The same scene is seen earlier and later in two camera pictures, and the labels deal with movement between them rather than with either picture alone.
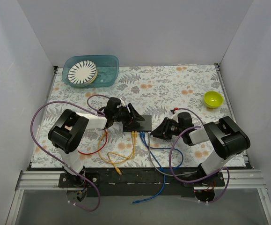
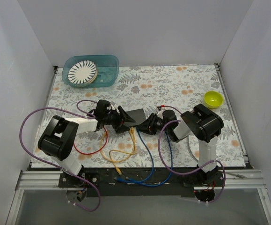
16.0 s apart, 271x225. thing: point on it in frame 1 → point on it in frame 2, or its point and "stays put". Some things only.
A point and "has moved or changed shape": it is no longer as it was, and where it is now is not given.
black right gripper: (164, 128) → (151, 123)
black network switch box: (144, 125) has moved or changed shape
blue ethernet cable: (178, 150) → (171, 169)
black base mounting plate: (139, 182) stays put
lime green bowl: (213, 99) stays put
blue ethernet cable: (164, 171) → (152, 163)
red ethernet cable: (102, 147) stays put
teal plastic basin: (107, 67) stays put
